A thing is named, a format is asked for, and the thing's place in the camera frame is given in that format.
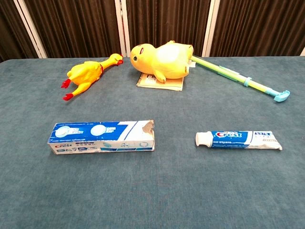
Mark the dark brown pleated curtain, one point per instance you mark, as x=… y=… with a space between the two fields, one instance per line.
x=78 y=26

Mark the teal table cloth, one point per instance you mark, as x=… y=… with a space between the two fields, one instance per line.
x=152 y=190

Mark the white partition frame post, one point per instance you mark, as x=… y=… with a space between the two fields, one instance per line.
x=210 y=26
x=29 y=26
x=302 y=53
x=122 y=28

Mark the brown spiral notebook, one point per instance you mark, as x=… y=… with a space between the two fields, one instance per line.
x=174 y=84

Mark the yellow plush duck toy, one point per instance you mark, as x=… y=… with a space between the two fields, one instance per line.
x=166 y=62

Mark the green blue water squirter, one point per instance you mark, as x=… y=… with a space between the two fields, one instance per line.
x=228 y=71

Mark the white blue toothpaste tube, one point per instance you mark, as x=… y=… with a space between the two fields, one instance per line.
x=238 y=139

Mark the yellow rubber chicken toy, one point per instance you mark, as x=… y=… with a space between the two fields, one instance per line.
x=85 y=74

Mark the blue white toothpaste box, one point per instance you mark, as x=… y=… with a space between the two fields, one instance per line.
x=95 y=138

